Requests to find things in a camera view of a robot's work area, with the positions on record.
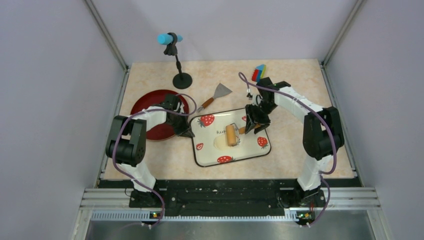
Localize aluminium frame rail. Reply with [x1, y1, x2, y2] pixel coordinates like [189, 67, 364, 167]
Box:
[71, 187, 394, 240]

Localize dark red round plate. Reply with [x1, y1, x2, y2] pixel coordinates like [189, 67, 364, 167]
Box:
[130, 89, 179, 141]

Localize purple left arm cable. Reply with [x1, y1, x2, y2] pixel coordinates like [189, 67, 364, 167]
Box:
[111, 93, 198, 229]

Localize white strawberry print tray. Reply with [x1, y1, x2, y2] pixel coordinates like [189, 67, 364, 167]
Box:
[190, 108, 272, 168]

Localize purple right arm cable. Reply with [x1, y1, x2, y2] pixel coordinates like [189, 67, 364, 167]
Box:
[238, 71, 338, 228]

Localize metal scraper wooden handle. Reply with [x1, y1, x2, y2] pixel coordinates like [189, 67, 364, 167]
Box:
[197, 83, 233, 113]

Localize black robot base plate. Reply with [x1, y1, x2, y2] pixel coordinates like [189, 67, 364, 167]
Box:
[97, 178, 363, 218]

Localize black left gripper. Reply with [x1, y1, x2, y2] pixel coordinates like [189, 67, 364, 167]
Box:
[166, 111, 193, 138]

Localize white dough lump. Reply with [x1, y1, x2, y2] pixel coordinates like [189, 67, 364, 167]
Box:
[213, 134, 241, 151]

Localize wooden dough roller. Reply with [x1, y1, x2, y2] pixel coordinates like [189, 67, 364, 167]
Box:
[225, 122, 245, 146]

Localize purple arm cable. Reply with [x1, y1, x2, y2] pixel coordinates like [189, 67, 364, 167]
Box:
[238, 71, 338, 228]
[111, 93, 198, 229]

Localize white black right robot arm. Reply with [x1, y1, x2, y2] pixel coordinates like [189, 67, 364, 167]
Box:
[244, 77, 345, 206]

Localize colourful block toy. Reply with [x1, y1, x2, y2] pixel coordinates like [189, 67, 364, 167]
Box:
[251, 64, 267, 82]

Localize blue toy microphone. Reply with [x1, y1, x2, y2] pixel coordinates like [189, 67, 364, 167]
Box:
[156, 32, 184, 45]

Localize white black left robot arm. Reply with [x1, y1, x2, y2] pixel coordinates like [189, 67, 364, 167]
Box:
[105, 93, 195, 207]

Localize black microphone stand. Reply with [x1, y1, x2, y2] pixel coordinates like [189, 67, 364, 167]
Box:
[163, 42, 193, 90]

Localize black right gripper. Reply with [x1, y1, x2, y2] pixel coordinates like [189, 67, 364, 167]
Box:
[246, 101, 279, 135]

